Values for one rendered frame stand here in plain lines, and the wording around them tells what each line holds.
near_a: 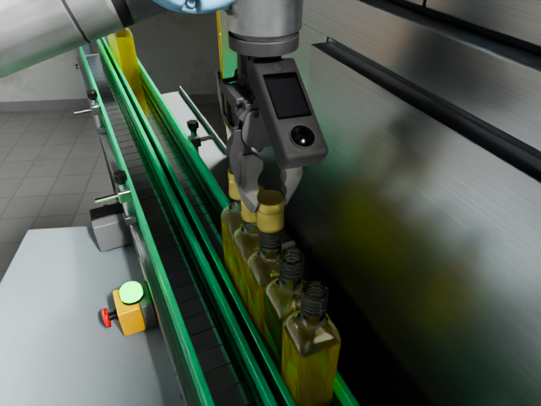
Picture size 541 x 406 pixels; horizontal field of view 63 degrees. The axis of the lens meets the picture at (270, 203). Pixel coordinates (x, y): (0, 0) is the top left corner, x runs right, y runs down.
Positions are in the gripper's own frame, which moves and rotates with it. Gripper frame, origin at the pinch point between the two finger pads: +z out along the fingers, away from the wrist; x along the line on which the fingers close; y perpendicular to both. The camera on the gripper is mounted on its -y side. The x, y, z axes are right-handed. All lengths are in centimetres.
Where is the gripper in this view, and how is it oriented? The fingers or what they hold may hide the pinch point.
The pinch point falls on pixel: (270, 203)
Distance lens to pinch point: 54.5
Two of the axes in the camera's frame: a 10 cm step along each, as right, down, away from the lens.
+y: -3.7, -5.7, 7.4
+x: -9.3, 2.2, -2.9
